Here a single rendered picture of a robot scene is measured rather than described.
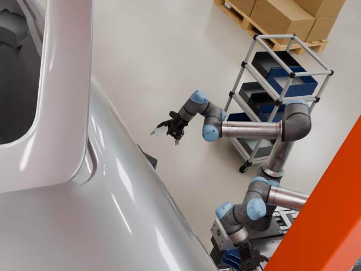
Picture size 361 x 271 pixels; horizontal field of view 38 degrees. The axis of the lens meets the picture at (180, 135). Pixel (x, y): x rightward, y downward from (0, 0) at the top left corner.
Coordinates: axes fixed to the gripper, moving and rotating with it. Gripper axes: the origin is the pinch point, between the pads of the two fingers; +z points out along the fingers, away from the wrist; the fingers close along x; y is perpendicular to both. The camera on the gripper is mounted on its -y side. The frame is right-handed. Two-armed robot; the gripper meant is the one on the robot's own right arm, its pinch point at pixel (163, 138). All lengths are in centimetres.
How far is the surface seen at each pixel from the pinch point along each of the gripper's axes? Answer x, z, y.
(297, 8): 201, 13, -328
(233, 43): 152, 75, -301
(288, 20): 183, 20, -297
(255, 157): 125, 57, -95
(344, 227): -1, -84, 111
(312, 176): 187, 55, -100
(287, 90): 100, -9, -92
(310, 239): 1, -71, 106
